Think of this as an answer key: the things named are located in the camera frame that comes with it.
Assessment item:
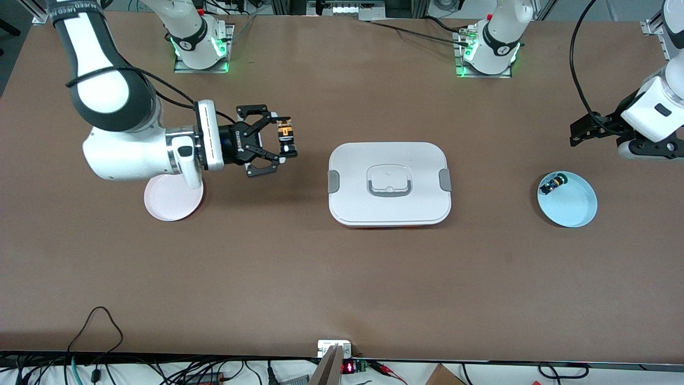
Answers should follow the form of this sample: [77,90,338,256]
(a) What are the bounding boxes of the grey metal bar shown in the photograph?
[309,345,344,385]

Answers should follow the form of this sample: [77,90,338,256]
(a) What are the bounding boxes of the black orange adapter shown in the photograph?
[184,372,225,385]

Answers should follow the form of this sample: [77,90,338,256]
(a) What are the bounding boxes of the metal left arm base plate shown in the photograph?
[454,32,512,79]

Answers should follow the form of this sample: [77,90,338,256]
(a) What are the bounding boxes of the brown cardboard piece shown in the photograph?
[425,364,467,385]

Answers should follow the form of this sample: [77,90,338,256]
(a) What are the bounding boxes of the black looped cable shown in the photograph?
[67,306,125,369]

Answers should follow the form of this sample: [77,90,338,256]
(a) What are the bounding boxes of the red clip leads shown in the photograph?
[369,360,408,384]

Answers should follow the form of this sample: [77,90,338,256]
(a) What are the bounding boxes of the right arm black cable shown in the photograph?
[65,67,236,124]

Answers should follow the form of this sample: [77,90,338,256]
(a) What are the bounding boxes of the light blue round plate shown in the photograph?
[537,171,598,228]

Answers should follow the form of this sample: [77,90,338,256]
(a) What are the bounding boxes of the white lidded box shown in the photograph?
[327,142,453,229]

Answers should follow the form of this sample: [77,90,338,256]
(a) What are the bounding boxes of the long black base cable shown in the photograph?
[369,20,473,46]

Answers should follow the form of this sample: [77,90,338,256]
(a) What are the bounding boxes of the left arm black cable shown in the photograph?
[569,0,610,132]

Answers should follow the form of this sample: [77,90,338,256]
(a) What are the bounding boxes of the pink round plate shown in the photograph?
[144,174,205,221]

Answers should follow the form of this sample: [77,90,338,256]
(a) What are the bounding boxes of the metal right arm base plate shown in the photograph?
[174,24,235,74]

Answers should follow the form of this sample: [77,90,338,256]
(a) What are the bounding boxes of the black oval coiled cable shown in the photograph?
[537,363,589,380]

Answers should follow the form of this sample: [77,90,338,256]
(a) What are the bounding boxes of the orange push-button switch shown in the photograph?
[275,122,298,156]

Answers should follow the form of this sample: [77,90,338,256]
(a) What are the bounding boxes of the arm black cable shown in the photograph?
[65,67,236,124]
[569,0,610,132]

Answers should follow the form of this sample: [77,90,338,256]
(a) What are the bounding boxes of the green push-button switch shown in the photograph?
[539,173,569,196]

